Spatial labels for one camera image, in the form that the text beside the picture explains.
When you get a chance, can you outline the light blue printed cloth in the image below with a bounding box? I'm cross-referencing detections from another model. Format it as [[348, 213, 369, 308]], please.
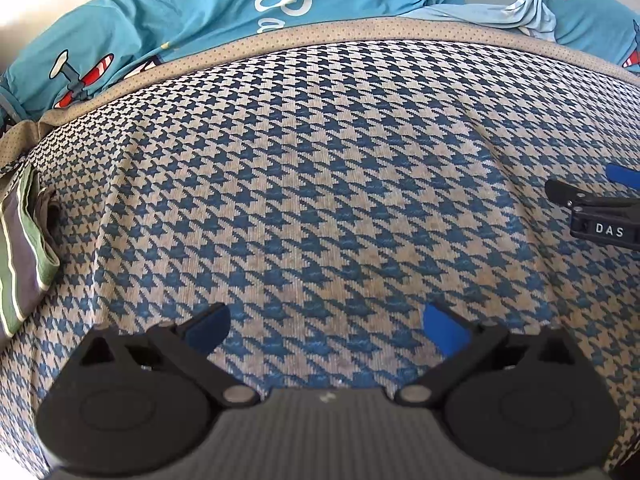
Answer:
[[414, 0, 560, 44]]

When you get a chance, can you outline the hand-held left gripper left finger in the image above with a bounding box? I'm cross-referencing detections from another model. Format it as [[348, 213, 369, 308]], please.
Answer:
[[77, 302, 261, 408]]

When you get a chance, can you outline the green striped folded garment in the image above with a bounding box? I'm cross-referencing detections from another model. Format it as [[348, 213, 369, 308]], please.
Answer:
[[0, 165, 62, 339]]

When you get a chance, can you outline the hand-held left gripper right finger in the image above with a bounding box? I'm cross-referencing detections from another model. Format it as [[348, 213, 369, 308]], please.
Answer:
[[395, 302, 576, 408]]

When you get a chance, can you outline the houndstooth bed cover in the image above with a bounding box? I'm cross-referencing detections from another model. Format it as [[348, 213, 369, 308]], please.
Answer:
[[0, 15, 640, 480]]

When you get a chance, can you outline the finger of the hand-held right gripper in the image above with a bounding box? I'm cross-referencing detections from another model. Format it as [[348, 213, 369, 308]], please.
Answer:
[[605, 163, 640, 190], [544, 178, 603, 210]]

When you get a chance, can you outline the teal star print cushion cover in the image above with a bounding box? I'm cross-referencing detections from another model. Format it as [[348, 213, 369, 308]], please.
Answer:
[[0, 0, 481, 113]]

